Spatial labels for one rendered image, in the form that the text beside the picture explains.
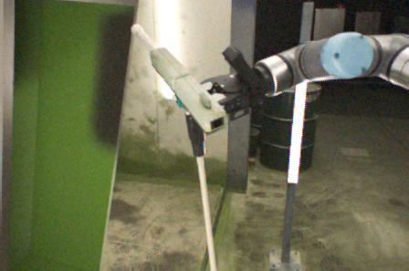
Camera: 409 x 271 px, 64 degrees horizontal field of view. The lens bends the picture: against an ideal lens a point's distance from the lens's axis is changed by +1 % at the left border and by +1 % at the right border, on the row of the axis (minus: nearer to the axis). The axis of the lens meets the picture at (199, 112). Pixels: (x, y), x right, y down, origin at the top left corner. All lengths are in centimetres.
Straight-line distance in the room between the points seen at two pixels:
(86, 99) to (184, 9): 164
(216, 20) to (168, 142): 118
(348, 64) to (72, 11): 93
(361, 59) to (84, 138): 102
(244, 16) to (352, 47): 200
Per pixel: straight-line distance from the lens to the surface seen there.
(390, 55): 80
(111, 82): 124
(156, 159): 314
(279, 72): 77
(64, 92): 134
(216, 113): 59
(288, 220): 224
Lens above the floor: 158
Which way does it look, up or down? 17 degrees down
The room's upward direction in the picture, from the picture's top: straight up
